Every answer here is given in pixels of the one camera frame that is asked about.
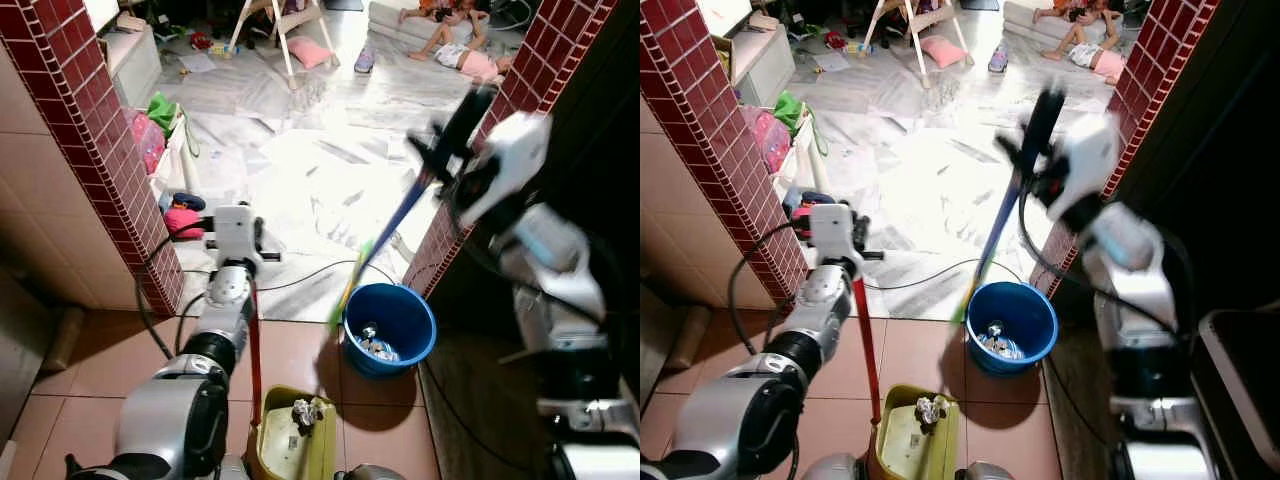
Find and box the pink pillow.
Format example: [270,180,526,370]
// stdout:
[917,35,970,72]
[286,36,335,72]

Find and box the white high chair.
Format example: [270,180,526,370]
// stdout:
[862,0,977,78]
[228,0,341,78]

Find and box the green bag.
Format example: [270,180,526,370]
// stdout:
[772,89,832,153]
[146,91,202,158]

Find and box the dark box with pale rim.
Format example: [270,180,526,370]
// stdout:
[1194,308,1280,477]

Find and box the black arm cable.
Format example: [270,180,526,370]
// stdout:
[726,219,814,358]
[1017,190,1183,338]
[444,190,533,293]
[133,221,217,363]

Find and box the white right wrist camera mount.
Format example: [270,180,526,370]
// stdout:
[460,111,553,227]
[1045,112,1123,223]

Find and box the blue plastic bucket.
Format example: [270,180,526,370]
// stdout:
[341,282,439,380]
[964,280,1060,379]

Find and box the child in white shorts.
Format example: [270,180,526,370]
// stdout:
[408,12,513,83]
[1040,12,1127,83]

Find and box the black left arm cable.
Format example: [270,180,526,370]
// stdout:
[726,219,814,358]
[133,221,217,363]

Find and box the pink and blue bundle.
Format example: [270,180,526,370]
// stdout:
[159,191,208,242]
[782,187,837,242]

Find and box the brown cardboard tube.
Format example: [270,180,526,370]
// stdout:
[44,304,87,374]
[664,304,712,372]

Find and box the pink plastic bag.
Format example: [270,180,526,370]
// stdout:
[754,107,798,177]
[129,111,168,177]

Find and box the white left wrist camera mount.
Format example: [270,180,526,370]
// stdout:
[212,204,264,267]
[809,202,864,265]

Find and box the yellow-green dustpan with red handle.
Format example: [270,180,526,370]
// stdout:
[852,275,963,480]
[244,275,339,480]

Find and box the silver rubbish in bucket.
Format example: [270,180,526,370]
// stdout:
[354,321,402,364]
[979,319,1023,362]

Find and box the child in orange clothes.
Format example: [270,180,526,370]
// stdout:
[1033,0,1103,27]
[397,0,473,27]

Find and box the blue broom with black grip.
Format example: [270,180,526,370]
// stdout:
[948,88,1067,327]
[325,85,498,336]

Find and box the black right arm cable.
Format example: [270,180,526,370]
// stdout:
[444,190,533,293]
[1017,190,1183,338]

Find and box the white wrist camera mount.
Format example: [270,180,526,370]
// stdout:
[212,204,264,267]
[809,202,864,265]
[460,111,553,227]
[1045,112,1123,223]

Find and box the white low cabinet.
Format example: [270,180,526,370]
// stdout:
[698,0,798,107]
[84,0,164,112]

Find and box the crumpled paper rubbish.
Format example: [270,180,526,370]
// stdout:
[914,394,950,433]
[289,397,324,435]

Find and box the black floor cable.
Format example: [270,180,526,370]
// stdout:
[260,259,403,294]
[864,260,1023,293]

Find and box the white floor mattress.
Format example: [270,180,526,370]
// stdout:
[367,0,523,56]
[1002,0,1151,56]

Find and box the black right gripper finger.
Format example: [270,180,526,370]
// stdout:
[405,130,453,167]
[994,130,1039,165]
[1028,166,1063,207]
[436,165,475,204]

